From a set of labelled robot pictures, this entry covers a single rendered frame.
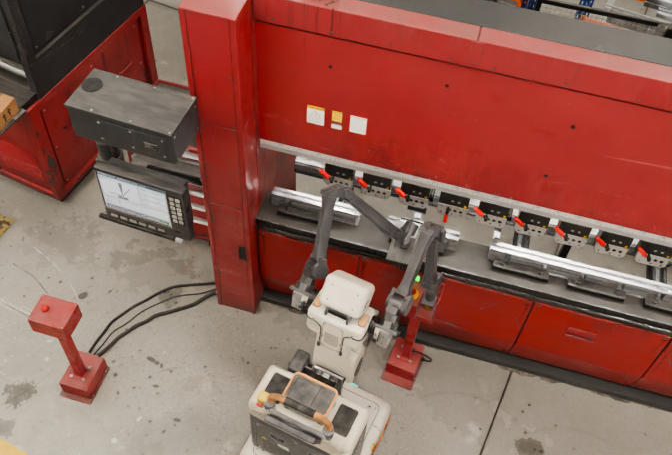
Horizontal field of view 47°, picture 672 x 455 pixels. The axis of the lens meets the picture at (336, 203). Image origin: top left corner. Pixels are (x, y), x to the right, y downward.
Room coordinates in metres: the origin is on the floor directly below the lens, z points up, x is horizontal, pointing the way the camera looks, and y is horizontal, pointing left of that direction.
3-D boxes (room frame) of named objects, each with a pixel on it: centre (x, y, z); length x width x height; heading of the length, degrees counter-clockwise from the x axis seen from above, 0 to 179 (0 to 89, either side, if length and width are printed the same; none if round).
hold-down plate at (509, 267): (2.35, -1.01, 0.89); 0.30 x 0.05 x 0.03; 78
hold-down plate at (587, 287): (2.27, -1.40, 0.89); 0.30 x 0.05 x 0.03; 78
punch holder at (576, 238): (2.37, -1.18, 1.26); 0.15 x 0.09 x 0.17; 78
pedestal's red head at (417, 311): (2.22, -0.49, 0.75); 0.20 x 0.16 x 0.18; 71
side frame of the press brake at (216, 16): (2.92, 0.49, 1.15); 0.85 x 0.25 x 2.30; 168
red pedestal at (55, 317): (1.94, 1.39, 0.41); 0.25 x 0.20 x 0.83; 168
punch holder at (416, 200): (2.54, -0.40, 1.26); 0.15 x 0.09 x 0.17; 78
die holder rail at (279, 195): (2.66, 0.11, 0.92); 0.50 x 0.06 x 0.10; 78
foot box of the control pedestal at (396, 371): (2.19, -0.48, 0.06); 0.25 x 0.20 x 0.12; 161
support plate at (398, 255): (2.39, -0.40, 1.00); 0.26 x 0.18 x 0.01; 168
